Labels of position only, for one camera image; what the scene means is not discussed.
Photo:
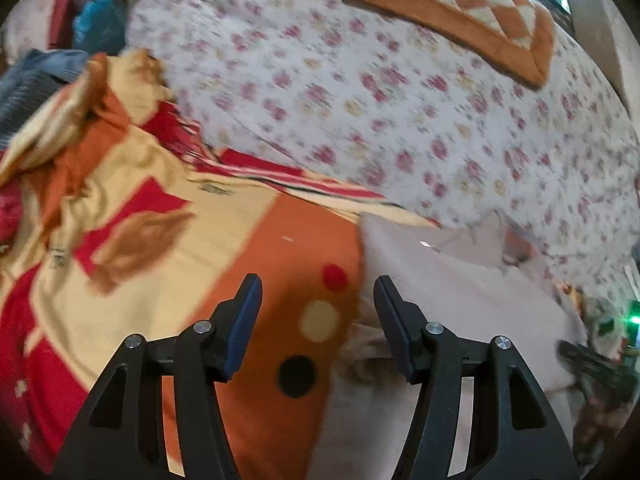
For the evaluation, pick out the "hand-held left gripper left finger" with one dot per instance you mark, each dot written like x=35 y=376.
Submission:
x=244 y=332

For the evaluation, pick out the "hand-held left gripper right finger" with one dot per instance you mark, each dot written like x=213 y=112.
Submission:
x=395 y=332

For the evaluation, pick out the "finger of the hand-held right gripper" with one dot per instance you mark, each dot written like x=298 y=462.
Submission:
x=592 y=360

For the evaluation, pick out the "large grey garment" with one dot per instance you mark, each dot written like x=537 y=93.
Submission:
x=465 y=305

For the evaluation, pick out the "orange red yellow printed blanket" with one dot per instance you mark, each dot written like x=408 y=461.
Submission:
x=150 y=270

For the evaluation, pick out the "floral bed sheet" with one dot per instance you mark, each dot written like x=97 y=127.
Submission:
x=400 y=110

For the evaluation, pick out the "dark red knitted cloth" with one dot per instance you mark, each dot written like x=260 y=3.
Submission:
x=9 y=220

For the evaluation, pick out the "orange checkered cushion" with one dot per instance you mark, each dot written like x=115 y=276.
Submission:
x=530 y=45

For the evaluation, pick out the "beige curtain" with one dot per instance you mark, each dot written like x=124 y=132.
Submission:
x=600 y=25

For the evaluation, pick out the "blue denim cloth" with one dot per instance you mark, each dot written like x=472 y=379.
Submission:
x=30 y=85

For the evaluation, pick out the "blue plastic bag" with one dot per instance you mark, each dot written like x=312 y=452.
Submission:
x=97 y=22

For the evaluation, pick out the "red white cloth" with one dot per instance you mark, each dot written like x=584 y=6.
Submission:
x=57 y=5

